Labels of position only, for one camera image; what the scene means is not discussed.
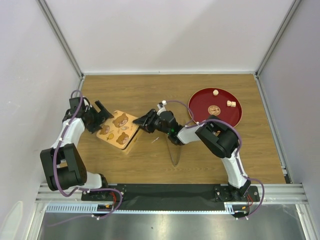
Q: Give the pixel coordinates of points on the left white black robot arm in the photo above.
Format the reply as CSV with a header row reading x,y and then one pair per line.
x,y
62,164

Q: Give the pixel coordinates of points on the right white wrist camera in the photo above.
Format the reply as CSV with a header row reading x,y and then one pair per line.
x,y
161,106

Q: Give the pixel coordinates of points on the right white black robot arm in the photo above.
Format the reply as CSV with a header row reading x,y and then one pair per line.
x,y
218,136

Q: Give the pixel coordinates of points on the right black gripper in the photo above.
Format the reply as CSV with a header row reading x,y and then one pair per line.
x,y
144,121

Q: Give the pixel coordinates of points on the round red plate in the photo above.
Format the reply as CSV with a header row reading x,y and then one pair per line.
x,y
204,104

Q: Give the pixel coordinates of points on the white heart chocolate top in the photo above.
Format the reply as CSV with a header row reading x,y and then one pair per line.
x,y
215,92

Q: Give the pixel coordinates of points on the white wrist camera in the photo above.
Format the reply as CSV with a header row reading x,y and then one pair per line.
x,y
87,104
161,106

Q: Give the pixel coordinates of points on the brown metal tongs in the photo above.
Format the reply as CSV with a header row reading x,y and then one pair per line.
x,y
174,152

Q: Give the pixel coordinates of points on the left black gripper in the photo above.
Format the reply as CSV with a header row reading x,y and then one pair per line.
x,y
101,117

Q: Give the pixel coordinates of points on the silver tin lid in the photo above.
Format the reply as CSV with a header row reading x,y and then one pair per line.
x,y
120,119

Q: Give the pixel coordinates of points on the white chocolate pair right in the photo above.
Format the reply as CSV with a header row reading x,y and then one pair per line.
x,y
232,104

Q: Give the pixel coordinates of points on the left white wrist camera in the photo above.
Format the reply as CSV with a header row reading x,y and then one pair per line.
x,y
87,104

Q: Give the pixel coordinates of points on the aluminium frame rail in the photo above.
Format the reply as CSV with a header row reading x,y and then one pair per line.
x,y
102,203

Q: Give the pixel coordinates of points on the gold chocolate box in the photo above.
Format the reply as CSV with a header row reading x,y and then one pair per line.
x,y
122,139

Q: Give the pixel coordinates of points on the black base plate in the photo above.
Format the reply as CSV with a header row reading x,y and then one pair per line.
x,y
181,197

